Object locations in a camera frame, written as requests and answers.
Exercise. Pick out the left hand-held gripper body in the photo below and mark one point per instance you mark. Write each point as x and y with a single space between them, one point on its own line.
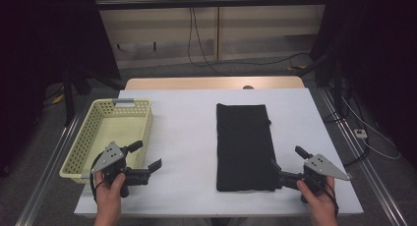
111 155

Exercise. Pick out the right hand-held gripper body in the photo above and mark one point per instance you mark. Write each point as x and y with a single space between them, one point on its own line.
319 167

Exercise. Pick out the pale yellow perforated plastic basket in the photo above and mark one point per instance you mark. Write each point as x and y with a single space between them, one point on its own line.
114 127

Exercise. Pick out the black cloth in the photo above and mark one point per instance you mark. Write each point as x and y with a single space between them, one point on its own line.
244 147

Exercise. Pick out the person's right hand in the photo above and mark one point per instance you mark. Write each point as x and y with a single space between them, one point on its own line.
319 199

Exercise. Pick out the person's left hand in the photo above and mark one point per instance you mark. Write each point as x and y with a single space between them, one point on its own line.
109 195

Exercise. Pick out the white table mat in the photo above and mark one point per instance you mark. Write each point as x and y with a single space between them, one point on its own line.
187 137

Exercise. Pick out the white power plug block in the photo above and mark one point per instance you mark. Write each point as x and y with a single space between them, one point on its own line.
360 133

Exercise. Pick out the black metal stand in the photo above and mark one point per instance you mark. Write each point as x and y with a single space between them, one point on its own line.
69 98

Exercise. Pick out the wooden table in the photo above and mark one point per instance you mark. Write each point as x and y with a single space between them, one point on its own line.
196 83

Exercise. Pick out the black curtain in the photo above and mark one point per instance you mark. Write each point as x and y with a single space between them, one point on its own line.
380 55
49 32

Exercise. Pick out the black horizontal metal bar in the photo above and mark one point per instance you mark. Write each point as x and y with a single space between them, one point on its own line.
209 3

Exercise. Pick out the metal floor rail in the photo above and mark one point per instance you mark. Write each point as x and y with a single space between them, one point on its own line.
49 167
370 173

